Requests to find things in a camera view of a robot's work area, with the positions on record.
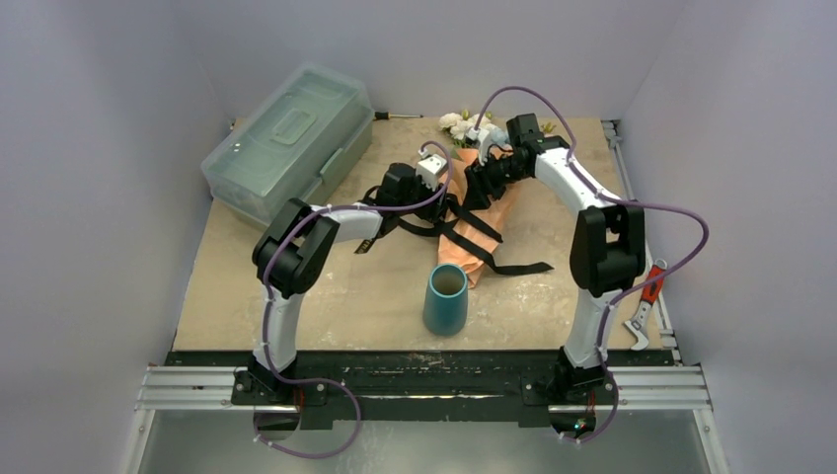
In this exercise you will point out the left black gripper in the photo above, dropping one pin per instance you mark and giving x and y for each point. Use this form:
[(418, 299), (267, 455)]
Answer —
[(432, 209)]

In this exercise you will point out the orange flower bouquet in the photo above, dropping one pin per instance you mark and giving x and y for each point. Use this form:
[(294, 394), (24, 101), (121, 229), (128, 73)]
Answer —
[(465, 245)]

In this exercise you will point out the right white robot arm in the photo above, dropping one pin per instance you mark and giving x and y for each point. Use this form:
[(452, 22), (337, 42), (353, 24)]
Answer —
[(608, 245)]

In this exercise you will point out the orange handled wrench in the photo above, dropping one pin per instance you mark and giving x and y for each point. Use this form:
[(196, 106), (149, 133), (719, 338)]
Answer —
[(637, 324)]

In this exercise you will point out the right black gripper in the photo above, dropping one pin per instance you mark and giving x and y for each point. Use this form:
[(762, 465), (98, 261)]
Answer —
[(482, 185)]

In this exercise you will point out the translucent plastic storage box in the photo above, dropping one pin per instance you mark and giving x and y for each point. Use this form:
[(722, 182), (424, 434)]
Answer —
[(300, 142)]

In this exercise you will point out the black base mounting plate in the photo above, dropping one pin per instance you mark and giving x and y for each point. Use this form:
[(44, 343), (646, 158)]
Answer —
[(531, 388)]

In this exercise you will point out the teal ceramic vase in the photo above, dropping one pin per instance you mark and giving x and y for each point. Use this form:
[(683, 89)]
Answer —
[(445, 304)]

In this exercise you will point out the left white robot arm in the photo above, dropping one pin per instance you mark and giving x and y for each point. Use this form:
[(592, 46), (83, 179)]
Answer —
[(292, 252)]

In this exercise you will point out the screwdriver at back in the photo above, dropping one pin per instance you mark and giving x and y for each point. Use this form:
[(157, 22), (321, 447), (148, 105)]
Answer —
[(380, 115)]

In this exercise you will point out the aluminium frame rail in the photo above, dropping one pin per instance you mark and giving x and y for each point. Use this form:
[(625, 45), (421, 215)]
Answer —
[(209, 388)]

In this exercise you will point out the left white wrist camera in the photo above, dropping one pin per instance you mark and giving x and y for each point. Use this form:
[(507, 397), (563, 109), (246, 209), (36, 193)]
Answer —
[(431, 169)]

